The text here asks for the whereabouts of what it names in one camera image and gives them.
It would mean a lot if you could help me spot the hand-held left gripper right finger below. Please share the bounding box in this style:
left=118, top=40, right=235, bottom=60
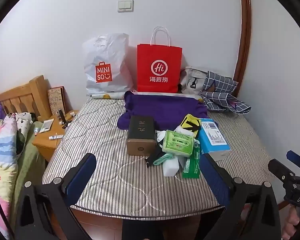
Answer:
left=204, top=152, right=282, bottom=240

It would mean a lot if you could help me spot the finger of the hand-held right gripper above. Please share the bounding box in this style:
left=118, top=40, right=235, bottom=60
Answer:
left=268, top=159, right=294, bottom=184
left=286, top=151, right=300, bottom=168

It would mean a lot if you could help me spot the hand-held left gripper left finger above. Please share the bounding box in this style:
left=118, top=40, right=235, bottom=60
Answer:
left=15, top=152, right=97, bottom=240

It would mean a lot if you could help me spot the green sachet strip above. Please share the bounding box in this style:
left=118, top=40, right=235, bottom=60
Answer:
left=182, top=145, right=201, bottom=179

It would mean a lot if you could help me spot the green tissue packet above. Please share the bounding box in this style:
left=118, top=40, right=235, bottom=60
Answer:
left=162, top=129, right=199, bottom=157

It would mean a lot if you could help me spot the mint green sock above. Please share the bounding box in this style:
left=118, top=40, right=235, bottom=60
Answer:
left=153, top=153, right=175, bottom=166

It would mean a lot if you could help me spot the yellow black pouch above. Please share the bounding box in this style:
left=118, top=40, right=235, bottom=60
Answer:
left=180, top=114, right=202, bottom=138

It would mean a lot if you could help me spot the black strap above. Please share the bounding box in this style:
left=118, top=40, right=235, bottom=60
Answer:
left=144, top=144, right=165, bottom=170

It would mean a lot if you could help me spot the person's right hand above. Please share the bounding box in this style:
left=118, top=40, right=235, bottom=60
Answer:
left=282, top=205, right=300, bottom=238

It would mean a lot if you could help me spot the striped mattress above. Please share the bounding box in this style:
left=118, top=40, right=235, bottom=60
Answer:
left=42, top=96, right=287, bottom=217

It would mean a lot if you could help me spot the wooden nightstand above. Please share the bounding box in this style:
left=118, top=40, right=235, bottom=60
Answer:
left=32, top=110, right=80, bottom=163

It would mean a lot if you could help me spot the blue tissue box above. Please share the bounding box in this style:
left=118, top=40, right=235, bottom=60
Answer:
left=198, top=118, right=232, bottom=161

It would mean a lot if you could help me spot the white foam block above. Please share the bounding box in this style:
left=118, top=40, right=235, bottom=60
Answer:
left=163, top=155, right=181, bottom=177

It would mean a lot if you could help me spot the green bed sheet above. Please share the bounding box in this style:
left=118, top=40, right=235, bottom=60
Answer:
left=10, top=121, right=47, bottom=222

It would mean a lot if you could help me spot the white flat packet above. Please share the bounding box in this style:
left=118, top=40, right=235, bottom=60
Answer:
left=39, top=120, right=53, bottom=133

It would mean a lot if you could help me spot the dark brown gift box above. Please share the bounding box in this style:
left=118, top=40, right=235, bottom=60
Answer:
left=126, top=116, right=157, bottom=157

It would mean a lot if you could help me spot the patterned brown book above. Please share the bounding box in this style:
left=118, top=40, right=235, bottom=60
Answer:
left=47, top=87, right=67, bottom=116

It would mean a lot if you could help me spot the printed pastel blanket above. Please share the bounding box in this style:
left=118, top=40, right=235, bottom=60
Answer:
left=0, top=112, right=33, bottom=239

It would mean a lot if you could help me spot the rolled printed white sheet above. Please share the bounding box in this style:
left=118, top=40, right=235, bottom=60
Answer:
left=91, top=91, right=203, bottom=101

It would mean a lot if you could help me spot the grey checked cloth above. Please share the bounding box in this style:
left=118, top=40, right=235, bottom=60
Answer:
left=199, top=71, right=252, bottom=115

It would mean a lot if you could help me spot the purple towel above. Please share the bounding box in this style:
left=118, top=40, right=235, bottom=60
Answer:
left=117, top=91, right=208, bottom=132

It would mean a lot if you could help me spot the wooden headboard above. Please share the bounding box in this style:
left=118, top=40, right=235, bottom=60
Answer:
left=0, top=75, right=52, bottom=121

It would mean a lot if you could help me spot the grey canvas bag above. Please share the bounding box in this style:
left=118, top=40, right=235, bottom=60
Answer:
left=180, top=66, right=208, bottom=96

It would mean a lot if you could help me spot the white plastic shopping bag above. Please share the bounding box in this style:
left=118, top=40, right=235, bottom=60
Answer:
left=82, top=33, right=134, bottom=97

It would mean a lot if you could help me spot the red paper bag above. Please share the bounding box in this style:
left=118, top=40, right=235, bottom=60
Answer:
left=136, top=26, right=183, bottom=93

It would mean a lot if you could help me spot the wooden door frame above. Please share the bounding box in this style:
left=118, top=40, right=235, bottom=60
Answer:
left=232, top=0, right=252, bottom=88

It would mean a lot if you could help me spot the white light switch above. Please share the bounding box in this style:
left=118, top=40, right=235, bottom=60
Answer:
left=117, top=0, right=134, bottom=13

